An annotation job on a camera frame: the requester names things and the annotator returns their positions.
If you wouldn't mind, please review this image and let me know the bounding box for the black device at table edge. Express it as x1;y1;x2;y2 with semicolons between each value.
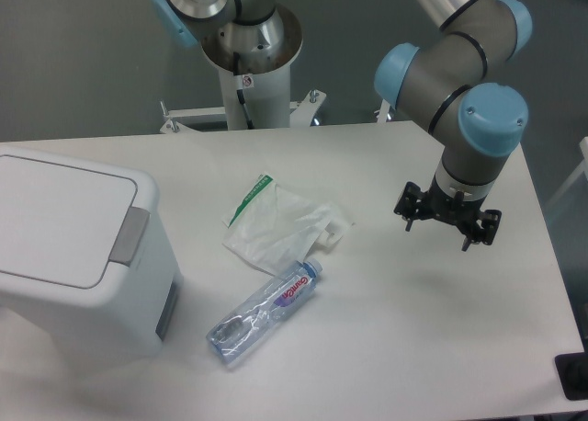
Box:
554;352;587;401

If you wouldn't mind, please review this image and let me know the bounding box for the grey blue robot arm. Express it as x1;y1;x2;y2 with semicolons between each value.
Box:
152;0;533;245

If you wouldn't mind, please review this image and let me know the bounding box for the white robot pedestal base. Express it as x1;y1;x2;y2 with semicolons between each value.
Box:
160;5;326;133

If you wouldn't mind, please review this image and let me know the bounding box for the white trash can lid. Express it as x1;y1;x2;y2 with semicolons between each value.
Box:
1;147;159;289

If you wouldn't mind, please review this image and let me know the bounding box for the white frame at right edge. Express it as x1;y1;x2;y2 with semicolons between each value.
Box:
544;137;587;223

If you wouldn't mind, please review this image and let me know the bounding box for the white trash can body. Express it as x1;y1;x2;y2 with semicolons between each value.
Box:
0;145;185;374

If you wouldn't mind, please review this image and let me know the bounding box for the white plastic bag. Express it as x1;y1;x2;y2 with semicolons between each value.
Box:
222;173;353;275

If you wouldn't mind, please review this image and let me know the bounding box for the clear plastic water bottle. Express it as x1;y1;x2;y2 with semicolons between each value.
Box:
207;258;322;365

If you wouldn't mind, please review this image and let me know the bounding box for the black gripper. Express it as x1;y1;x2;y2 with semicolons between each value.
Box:
393;182;502;252

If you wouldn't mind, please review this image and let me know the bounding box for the black cable on pedestal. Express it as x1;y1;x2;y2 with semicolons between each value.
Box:
232;51;256;131

